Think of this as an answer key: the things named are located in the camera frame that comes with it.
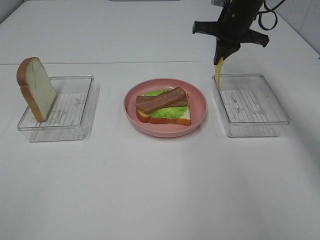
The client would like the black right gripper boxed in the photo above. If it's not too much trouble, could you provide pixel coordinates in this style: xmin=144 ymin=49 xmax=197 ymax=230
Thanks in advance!
xmin=192 ymin=0 xmax=269 ymax=66

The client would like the yellow cheese slice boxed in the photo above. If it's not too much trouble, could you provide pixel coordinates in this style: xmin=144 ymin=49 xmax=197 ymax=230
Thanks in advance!
xmin=215 ymin=57 xmax=224 ymax=90

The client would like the curved bacon strip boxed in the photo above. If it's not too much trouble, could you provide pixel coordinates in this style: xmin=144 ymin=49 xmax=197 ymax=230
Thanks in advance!
xmin=135 ymin=87 xmax=187 ymax=114

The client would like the bread slice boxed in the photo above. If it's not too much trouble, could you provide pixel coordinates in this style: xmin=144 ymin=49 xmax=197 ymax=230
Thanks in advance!
xmin=16 ymin=57 xmax=57 ymax=122
xmin=135 ymin=94 xmax=192 ymax=126

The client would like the green lettuce leaf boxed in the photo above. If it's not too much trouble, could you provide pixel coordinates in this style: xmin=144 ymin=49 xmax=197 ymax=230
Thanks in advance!
xmin=144 ymin=88 xmax=191 ymax=120

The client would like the pink round plate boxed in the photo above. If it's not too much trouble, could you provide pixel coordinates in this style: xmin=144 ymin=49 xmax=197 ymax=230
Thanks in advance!
xmin=123 ymin=78 xmax=208 ymax=138

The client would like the clear plastic ingredients tray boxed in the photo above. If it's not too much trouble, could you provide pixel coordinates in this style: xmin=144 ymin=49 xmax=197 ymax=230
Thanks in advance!
xmin=212 ymin=73 xmax=291 ymax=138

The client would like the clear plastic bread tray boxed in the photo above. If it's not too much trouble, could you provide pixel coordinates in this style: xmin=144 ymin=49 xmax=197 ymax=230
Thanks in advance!
xmin=17 ymin=75 xmax=100 ymax=143

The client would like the upright bread slice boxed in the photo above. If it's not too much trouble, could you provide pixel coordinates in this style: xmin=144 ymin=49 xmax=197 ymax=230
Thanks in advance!
xmin=16 ymin=57 xmax=57 ymax=122

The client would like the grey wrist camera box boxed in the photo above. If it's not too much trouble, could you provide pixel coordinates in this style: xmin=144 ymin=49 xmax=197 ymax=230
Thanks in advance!
xmin=211 ymin=0 xmax=225 ymax=7

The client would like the black cable loop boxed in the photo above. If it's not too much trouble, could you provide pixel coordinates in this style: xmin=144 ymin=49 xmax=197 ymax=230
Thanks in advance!
xmin=256 ymin=0 xmax=286 ymax=31

